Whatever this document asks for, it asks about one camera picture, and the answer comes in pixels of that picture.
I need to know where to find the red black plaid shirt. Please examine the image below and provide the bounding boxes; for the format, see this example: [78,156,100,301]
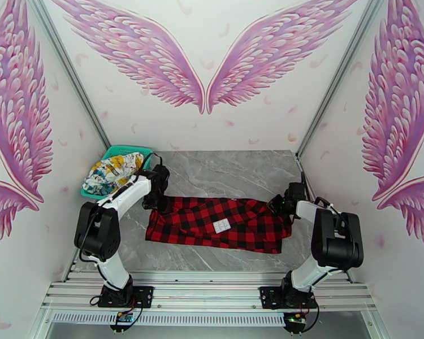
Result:
[145,195,293,255]

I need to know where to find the white yellow teal printed shirt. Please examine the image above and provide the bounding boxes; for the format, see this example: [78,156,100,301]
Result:
[81,152,146,198]

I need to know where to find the teal plastic mesh basket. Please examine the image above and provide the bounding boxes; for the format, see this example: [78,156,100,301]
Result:
[80,145,154,198]

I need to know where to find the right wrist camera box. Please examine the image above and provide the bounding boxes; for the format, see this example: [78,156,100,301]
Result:
[285,182,308,202]

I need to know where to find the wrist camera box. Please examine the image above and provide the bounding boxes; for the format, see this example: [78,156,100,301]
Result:
[285,182,308,202]
[152,164,171,189]

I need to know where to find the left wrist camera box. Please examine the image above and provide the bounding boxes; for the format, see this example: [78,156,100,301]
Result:
[152,164,171,189]

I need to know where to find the aluminium table side rail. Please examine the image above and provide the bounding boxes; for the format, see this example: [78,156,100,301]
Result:
[62,198,105,283]
[296,156,354,283]

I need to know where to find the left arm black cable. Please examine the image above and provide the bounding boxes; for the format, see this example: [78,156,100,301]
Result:
[128,152,163,184]

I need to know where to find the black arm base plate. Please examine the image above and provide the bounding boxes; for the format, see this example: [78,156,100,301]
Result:
[98,285,154,309]
[259,285,318,311]

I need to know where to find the aluminium mounting rail frame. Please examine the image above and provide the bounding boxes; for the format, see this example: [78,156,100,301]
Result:
[40,271,379,312]

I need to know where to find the black board mounting bracket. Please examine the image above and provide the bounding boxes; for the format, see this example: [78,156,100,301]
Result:
[283,321,306,334]
[109,321,132,334]

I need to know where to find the white perforated cable tray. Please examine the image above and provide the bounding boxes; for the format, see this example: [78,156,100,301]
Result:
[51,311,287,327]

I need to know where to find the aluminium corner post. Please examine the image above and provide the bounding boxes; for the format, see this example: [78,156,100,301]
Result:
[296,0,388,159]
[24,0,111,148]

